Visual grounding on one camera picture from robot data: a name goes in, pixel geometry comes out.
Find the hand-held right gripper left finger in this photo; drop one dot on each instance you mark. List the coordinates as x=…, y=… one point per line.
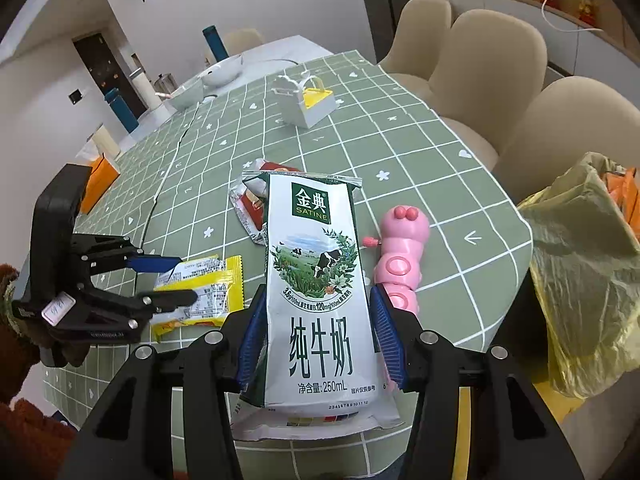
x=252, y=345

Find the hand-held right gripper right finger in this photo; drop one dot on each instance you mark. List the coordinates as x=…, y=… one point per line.
x=387, y=345

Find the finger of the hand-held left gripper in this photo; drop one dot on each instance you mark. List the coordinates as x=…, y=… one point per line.
x=170, y=300
x=155, y=263

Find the yellow snack wrapper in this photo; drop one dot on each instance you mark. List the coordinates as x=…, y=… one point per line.
x=220, y=290

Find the white milk carton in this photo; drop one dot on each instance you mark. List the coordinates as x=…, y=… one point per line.
x=315, y=310

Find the yellow-green trash bag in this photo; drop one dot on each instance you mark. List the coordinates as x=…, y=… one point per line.
x=575, y=260

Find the person's left forearm brown sleeve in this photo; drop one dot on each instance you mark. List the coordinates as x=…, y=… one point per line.
x=25, y=435

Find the person's left hand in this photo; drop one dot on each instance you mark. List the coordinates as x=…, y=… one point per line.
x=62, y=352

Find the orange box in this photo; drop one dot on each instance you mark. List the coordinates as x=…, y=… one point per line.
x=100, y=182

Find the pink caterpillar toy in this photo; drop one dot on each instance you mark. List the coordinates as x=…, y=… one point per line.
x=405, y=250

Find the red and white wrapper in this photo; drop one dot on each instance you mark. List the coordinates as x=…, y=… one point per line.
x=250, y=210

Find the white cup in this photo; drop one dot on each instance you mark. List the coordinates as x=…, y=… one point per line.
x=106, y=142

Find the blue bottle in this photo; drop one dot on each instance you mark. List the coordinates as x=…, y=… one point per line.
x=215, y=42
x=121, y=110

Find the glass bowl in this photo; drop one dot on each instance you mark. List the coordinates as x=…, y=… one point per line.
x=186, y=96

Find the white thermos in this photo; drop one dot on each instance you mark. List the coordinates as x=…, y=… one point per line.
x=147, y=92

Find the dark door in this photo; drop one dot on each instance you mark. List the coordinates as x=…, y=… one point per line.
x=107, y=75

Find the metal kettle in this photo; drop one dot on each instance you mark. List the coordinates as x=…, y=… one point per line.
x=165, y=84

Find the white bowl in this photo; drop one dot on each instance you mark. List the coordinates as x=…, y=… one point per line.
x=220, y=72

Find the green checked tablecloth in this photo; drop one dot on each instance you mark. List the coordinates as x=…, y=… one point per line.
x=425, y=135

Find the beige chair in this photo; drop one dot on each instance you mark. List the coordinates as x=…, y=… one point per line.
x=490, y=60
x=565, y=130
x=420, y=35

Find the orange wrapper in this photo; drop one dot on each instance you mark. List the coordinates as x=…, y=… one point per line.
x=627, y=200

